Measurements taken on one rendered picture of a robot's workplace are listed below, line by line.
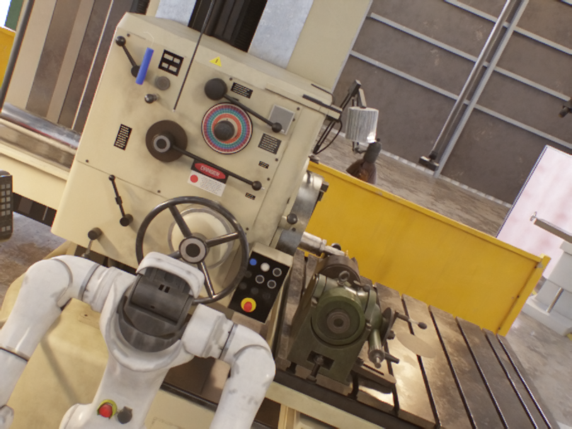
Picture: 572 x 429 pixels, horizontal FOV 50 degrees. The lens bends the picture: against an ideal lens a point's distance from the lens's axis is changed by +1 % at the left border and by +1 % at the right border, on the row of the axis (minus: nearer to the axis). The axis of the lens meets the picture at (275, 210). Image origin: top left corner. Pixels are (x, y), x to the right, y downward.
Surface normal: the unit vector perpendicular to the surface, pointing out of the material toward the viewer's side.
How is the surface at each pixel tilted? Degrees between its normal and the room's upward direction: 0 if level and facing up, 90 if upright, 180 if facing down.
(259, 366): 48
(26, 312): 64
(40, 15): 90
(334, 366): 90
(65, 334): 0
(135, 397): 106
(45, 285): 57
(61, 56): 90
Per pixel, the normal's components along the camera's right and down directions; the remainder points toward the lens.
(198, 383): 0.38, -0.88
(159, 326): 0.19, 0.27
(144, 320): -0.22, 0.09
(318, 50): -0.09, 0.26
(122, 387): -0.27, 0.62
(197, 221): -0.07, -0.25
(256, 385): 0.18, -0.11
